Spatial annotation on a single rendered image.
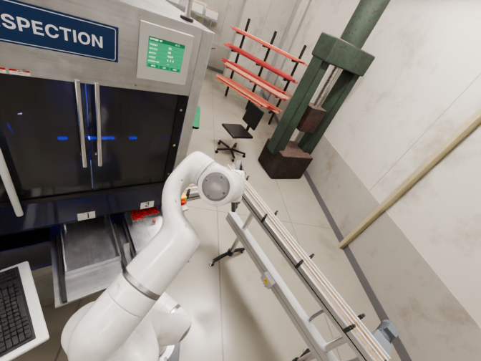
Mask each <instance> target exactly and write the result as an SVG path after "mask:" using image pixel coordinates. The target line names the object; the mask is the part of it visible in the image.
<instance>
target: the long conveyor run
mask: <svg viewBox="0 0 481 361"><path fill-rule="evenodd" d="M248 178H249V175H248V176H247V178H244V181H245V184H246V189H245V191H244V194H243V195H242V198H243V200H242V202H243V203H244V204H245V205H246V207H247V208H248V210H249V211H250V212H251V214H252V215H253V217H254V218H255V219H256V220H257V222H258V223H259V224H260V226H261V227H262V229H263V230H264V231H265V232H266V234H267V235H268V237H269V238H270V240H272V242H273V243H274V245H275V246H276V248H277V249H278V250H279V251H280V253H281V254H282V256H283V257H284V259H285V260H286V261H287V262H288V264H289V265H290V266H291V268H292V269H293V270H294V271H295V273H296V275H297V276H298V277H299V279H300V280H301V281H302V282H303V284H304V285H305V287H306V288H307V289H308V290H309V292H310V293H311V295H312V296H313V298H314V299H315V300H316V301H317V303H318V304H319V306H320V307H321V308H322V309H323V311H324V312H325V314H326V315H327V317H328V318H329V319H330V320H331V322H332V323H333V324H334V326H335V327H336V328H337V330H338V331H339V332H340V334H341V336H342V337H343V338H344V339H345V340H346V342H347V343H348V345H349V346H350V348H351V349H352V350H353V351H354V353H355V354H356V356H357V357H358V358H359V359H360V361H388V360H389V359H391V357H390V356H389V355H388V354H387V353H386V351H385V350H384V349H383V347H382V346H381V345H380V344H379V343H378V342H377V340H376V339H375V338H374V336H373V335H372V334H371V333H370V331H369V330H368V329H367V328H366V327H365V326H364V324H363V323H362V322H361V320H360V319H363V318H364V317H365V316H366V315H365V314H364V313H362V314H360V315H358V316H356V315H355V313H354V312H353V311H352V310H351V308H350V307H349V305H348V304H347V303H346V302H345V301H344V300H343V299H342V297H341V296H340V295H339V293H338V292H337V291H336V290H335V288H333V286H332V285H331V284H330V282H329V281H328V280H327V279H326V277H325V276H324V275H323V274H322V273H321V272H320V270H319V269H318V268H317V266H316V265H315V264H314V263H313V262H312V260H311V259H312V258H313V257H314V256H315V254H314V253H312V254H311V255H310V256H308V255H307V254H306V253H305V251H304V250H303V249H302V248H301V247H300V246H299V245H298V243H297V242H296V241H295V239H294V238H293V237H292V235H290V233H289V232H288V231H287V230H286V228H285V227H284V226H283V224H282V223H281V222H280V221H279V220H278V219H277V218H276V215H277V213H278V210H276V212H275V213H273V212H272V211H271V210H270V208H269V207H267V205H266V204H265V203H264V201H263V200H262V199H261V197H260V196H259V195H258V194H257V193H256V192H255V190H254V189H253V188H252V187H251V185H250V184H249V183H248Z"/></svg>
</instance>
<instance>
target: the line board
mask: <svg viewBox="0 0 481 361"><path fill-rule="evenodd" d="M118 36H119V28H118V27H114V26H110V25H107V24H103V23H99V22H96V21H92V20H88V19H84V18H81V17H78V16H73V15H70V14H65V13H62V12H59V11H55V10H51V9H47V8H44V7H40V6H36V5H33V4H28V3H25V2H22V1H17V0H0V42H7V43H12V44H19V45H23V46H28V47H35V48H39V49H46V50H51V51H55V52H62V53H67V54H74V55H78V56H83V57H90V58H94V59H101V60H106V61H110V62H117V63H118Z"/></svg>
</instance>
